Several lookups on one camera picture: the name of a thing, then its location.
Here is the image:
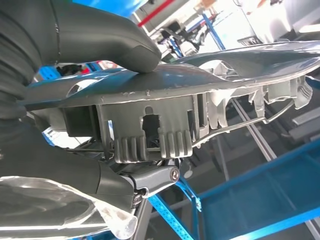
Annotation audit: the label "blue metal shelf rack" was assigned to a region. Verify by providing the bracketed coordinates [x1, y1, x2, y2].
[37, 0, 320, 240]

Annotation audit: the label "red barrier tape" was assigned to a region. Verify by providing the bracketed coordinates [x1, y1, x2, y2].
[137, 0, 176, 28]

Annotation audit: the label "black office chair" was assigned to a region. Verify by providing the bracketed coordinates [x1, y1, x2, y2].
[159, 19, 208, 57]

